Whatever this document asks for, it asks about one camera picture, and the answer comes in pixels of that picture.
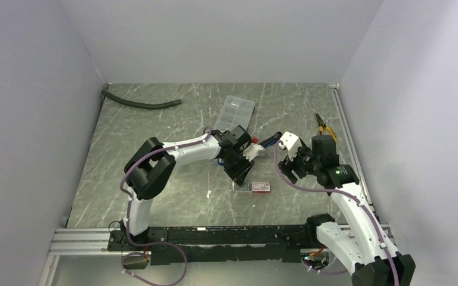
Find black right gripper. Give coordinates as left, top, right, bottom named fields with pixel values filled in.
left=277, top=141, right=321, bottom=184

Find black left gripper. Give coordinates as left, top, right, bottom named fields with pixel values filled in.
left=222, top=151, right=255, bottom=188

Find red white staples box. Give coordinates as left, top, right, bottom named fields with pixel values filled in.
left=233, top=182, right=271, bottom=194

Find blue black stapler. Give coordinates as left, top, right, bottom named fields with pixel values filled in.
left=259, top=132, right=283, bottom=149

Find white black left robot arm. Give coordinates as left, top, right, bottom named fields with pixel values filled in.
left=119, top=126, right=265, bottom=250

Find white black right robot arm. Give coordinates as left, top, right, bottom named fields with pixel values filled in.
left=274, top=132, right=416, bottom=285

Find clear plastic screw organizer box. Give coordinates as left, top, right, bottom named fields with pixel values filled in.
left=213, top=95, right=256, bottom=131

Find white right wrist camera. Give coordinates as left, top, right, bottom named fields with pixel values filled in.
left=278, top=132, right=306, bottom=153

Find yellow handled pliers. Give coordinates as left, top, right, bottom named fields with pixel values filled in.
left=315, top=113, right=338, bottom=141

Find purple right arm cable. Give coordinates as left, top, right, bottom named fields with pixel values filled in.
left=273, top=142, right=400, bottom=286

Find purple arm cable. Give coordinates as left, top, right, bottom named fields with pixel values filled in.
left=119, top=127, right=212, bottom=286
left=273, top=142, right=400, bottom=286

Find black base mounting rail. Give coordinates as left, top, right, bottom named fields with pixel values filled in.
left=107, top=225, right=321, bottom=266

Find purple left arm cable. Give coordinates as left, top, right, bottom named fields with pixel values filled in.
left=119, top=127, right=212, bottom=286

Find dark corrugated hose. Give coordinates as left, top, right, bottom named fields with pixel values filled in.
left=101, top=89, right=182, bottom=110

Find aluminium frame rail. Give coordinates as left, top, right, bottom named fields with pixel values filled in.
left=50, top=225, right=319, bottom=255

